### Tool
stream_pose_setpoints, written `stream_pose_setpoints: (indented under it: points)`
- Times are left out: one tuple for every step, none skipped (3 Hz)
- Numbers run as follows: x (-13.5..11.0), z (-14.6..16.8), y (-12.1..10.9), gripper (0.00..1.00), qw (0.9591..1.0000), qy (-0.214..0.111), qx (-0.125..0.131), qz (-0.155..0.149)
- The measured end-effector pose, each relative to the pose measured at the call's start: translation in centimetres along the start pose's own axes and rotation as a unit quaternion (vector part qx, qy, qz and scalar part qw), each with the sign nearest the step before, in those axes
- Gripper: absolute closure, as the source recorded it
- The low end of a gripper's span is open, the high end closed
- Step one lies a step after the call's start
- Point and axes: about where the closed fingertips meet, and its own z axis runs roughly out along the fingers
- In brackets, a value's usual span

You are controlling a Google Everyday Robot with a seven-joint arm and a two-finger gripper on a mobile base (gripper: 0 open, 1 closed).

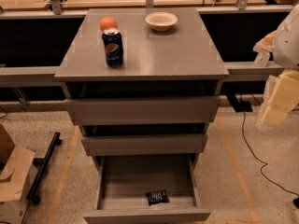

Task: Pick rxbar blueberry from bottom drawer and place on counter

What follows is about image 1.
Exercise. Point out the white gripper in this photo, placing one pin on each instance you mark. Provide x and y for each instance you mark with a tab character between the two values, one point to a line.
288	42

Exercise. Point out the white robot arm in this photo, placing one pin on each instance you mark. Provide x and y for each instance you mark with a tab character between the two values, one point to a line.
286	45

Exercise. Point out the dark blue rxbar wrapper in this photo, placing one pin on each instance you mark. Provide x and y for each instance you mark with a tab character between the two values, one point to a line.
158	196

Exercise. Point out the grey drawer cabinet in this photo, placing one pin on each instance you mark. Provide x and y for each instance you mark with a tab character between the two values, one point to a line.
180	62

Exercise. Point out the grey middle drawer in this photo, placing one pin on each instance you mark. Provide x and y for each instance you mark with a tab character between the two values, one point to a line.
144	144

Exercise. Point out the grey open bottom drawer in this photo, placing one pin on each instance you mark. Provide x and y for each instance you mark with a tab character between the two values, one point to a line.
124	181

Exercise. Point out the black metal bar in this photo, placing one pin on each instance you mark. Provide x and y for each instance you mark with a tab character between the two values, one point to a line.
42	164

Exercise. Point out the orange fruit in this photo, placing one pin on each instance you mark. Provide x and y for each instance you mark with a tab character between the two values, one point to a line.
107	22

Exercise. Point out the brown cardboard box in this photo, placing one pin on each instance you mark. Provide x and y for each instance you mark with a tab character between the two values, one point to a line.
17	175

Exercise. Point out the grey top drawer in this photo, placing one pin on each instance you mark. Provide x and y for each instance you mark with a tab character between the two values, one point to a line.
129	111

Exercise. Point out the white paper bowl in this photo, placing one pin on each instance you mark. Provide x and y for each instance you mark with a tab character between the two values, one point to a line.
161	21

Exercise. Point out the clear sanitizer pump bottle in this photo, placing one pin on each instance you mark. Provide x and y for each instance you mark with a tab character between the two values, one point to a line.
262	59

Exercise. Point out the blue pepsi can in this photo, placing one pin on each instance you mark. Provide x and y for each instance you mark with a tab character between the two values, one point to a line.
113	47

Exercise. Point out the grey metal rail frame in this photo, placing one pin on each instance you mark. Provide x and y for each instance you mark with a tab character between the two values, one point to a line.
249	22

